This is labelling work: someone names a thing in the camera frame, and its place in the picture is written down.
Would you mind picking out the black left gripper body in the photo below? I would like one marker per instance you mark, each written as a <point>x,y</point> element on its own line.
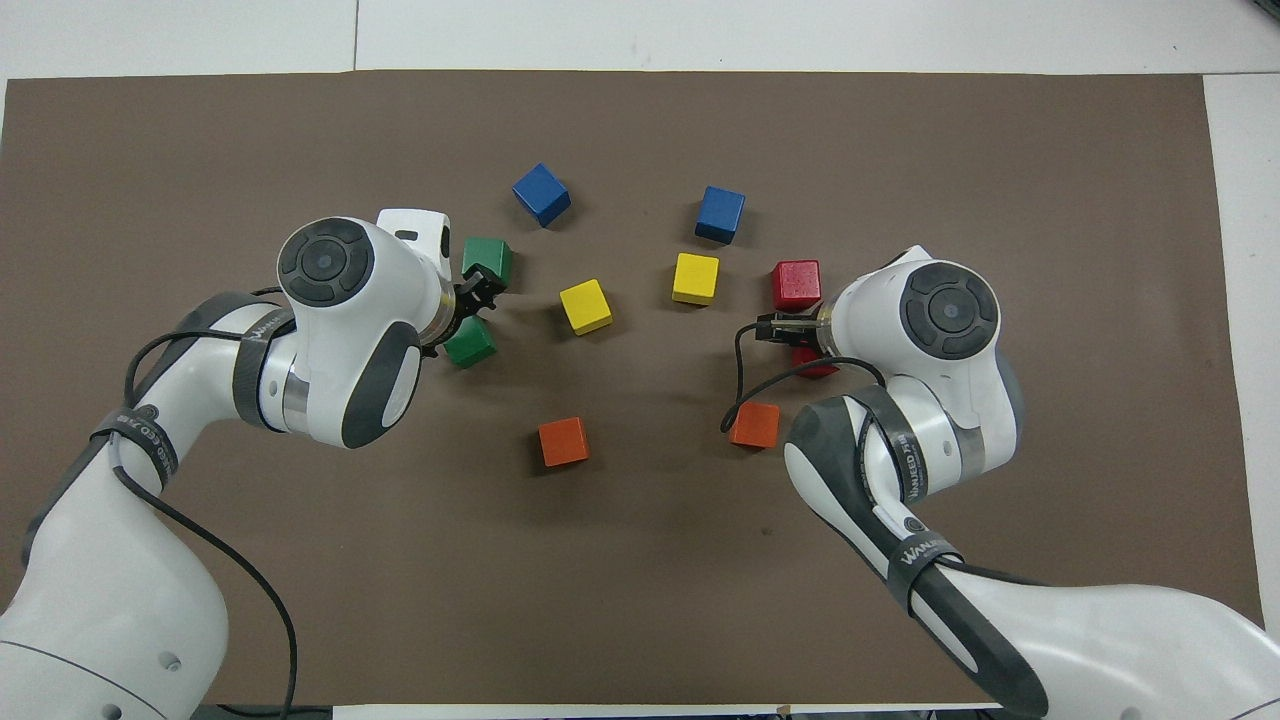
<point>458,312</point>

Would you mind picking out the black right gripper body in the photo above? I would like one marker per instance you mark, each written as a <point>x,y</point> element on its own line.
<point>790,328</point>

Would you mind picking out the green wooden cube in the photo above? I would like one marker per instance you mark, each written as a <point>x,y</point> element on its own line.
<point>490,252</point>
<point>472,345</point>

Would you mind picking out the red wooden cube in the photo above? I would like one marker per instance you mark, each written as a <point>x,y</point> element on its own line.
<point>797,285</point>
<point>812,362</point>

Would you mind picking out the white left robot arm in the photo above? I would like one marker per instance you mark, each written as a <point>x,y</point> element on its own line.
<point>330,330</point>

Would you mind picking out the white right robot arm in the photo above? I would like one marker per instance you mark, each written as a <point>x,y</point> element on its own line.
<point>940,310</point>

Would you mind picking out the yellow wooden cube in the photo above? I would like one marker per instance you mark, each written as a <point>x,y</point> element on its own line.
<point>695,278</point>
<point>585,306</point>

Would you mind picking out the blue wooden cube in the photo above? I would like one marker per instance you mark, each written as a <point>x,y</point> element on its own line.
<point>541,194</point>
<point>720,214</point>

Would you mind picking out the orange wooden cube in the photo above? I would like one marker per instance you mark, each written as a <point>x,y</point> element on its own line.
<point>755,425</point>
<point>563,441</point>

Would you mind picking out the brown table mat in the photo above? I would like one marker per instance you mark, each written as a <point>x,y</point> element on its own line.
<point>640,600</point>

